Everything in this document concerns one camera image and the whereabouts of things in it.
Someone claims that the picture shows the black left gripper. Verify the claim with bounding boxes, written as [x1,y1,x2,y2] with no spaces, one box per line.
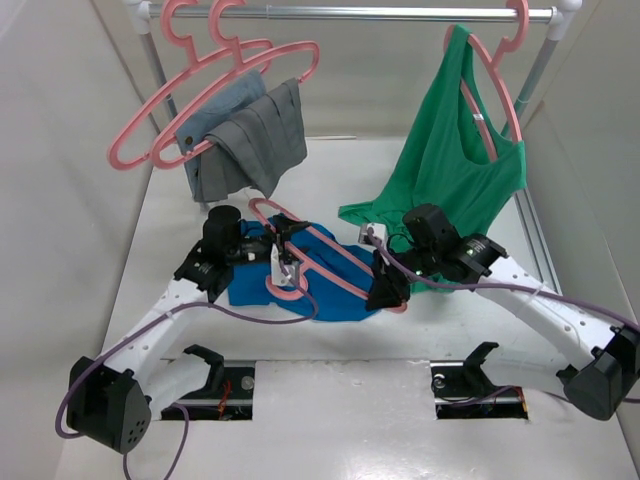
[227,219,310,267]

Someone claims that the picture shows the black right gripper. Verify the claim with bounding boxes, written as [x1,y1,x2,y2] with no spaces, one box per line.
[364,245,439,311]

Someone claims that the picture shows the pink plastic hanger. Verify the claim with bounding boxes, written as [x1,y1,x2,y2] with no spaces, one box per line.
[229,223,376,322]

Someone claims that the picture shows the blue t shirt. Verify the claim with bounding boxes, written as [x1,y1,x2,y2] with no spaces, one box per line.
[227,214,386,323]

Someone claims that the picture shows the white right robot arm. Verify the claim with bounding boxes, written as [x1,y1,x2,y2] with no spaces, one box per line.
[359,204,639,421]

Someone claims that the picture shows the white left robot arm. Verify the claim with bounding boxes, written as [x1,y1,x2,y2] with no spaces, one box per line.
[56,205,309,455]

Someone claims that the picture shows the pink hanger with grey skirt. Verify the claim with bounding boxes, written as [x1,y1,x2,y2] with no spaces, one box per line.
[147,1,320,169]

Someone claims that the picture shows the pink hanger far left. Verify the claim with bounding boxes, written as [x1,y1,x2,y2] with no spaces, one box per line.
[107,0,274,171]

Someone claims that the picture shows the pink hanger with green top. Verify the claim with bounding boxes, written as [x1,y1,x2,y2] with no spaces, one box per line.
[460,0,530,162]

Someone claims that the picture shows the grey pleated skirt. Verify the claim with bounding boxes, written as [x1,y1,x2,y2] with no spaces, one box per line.
[210,78,307,199]

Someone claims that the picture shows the green tank top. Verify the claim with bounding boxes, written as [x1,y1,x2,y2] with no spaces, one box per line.
[338,25,526,236]

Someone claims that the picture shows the light blue denim garment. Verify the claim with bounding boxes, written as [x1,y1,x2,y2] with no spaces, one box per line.
[175,70,266,203]

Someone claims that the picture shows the metal clothes rack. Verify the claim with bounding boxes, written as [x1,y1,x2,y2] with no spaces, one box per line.
[122,0,584,214]

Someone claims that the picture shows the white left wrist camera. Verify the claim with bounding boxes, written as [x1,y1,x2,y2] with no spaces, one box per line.
[270,245,300,287]

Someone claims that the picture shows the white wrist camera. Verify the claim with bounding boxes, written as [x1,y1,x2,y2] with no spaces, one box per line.
[358,222,388,245]
[270,245,300,287]

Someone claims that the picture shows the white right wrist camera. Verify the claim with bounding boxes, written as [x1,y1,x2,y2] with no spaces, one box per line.
[358,222,388,245]

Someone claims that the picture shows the aluminium rail right side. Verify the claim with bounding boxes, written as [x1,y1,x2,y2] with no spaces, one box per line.
[514,188,561,293]

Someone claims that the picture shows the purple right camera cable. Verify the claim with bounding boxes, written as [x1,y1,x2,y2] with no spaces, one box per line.
[367,229,640,336]

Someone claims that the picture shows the purple camera cable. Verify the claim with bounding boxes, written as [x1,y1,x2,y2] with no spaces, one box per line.
[367,229,640,336]
[54,259,321,480]

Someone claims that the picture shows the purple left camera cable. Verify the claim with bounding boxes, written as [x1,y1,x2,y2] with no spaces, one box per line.
[54,259,321,480]

